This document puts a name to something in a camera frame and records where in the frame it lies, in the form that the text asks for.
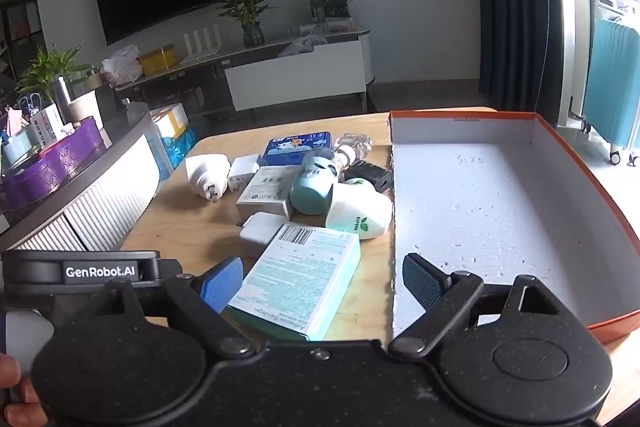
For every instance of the leafy green potted plant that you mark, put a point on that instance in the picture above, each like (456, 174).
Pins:
(50, 72)

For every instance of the white medicine box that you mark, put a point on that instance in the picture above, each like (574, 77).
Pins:
(47, 122)

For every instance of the purple tray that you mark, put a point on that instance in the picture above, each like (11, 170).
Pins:
(50, 172)

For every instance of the clear glass bottle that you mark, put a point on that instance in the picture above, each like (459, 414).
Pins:
(356, 146)

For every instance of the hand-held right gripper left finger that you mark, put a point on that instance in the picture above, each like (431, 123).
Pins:
(222, 284)

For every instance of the white power adapter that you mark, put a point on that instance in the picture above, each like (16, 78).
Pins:
(260, 232)

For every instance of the white router with antennas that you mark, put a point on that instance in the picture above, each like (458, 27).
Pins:
(200, 49)

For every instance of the white plastic bag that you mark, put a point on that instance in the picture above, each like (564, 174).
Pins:
(120, 67)

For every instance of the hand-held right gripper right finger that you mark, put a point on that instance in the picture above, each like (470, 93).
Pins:
(420, 279)

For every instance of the white paper cup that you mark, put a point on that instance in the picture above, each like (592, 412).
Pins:
(85, 109)

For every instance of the black charger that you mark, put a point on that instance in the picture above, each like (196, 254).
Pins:
(370, 174)

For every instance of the white yellow cardboard box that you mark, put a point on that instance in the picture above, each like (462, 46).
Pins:
(170, 119)

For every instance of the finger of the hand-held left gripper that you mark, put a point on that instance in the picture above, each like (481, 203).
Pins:
(171, 268)

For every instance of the white charger cube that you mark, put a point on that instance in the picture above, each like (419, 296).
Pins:
(242, 174)

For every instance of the stainless steel thermos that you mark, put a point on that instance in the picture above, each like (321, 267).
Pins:
(62, 99)

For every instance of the white television stand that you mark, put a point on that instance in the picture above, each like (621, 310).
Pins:
(295, 77)

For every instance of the small grey white box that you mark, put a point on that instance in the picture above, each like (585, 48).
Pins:
(262, 192)

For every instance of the teal suitcase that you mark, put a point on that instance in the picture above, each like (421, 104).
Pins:
(612, 82)

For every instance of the teal cotton swab container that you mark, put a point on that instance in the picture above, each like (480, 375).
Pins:
(312, 187)

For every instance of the curved grey white counter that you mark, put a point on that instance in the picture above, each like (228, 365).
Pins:
(100, 207)

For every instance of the white bottle green leaf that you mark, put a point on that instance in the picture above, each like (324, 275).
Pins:
(357, 212)

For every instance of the clear plastic organizer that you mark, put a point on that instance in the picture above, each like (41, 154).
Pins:
(332, 26)

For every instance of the white travel plug adapter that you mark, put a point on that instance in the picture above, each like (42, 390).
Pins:
(205, 174)

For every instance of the orange white cardboard box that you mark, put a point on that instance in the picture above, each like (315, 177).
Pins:
(480, 207)

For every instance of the dark green box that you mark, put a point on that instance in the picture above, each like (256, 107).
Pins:
(327, 6)

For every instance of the person's left hand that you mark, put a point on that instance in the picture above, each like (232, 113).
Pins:
(9, 369)

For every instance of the blue tissue pack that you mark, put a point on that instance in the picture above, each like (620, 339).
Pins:
(295, 147)

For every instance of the dark curtain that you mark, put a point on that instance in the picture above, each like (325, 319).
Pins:
(510, 7)

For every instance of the blue plastic bag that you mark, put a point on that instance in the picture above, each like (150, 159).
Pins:
(177, 147)

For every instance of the teal bandage box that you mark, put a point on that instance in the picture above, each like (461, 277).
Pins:
(300, 279)

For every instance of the scissors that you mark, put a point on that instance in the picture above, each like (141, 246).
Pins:
(29, 103)

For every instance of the crumpled grey white cloth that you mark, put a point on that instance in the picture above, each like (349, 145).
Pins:
(302, 46)

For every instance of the bamboo plant in glass vase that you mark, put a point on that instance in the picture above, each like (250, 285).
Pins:
(247, 12)

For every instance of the glass jar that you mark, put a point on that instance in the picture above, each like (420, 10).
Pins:
(94, 79)

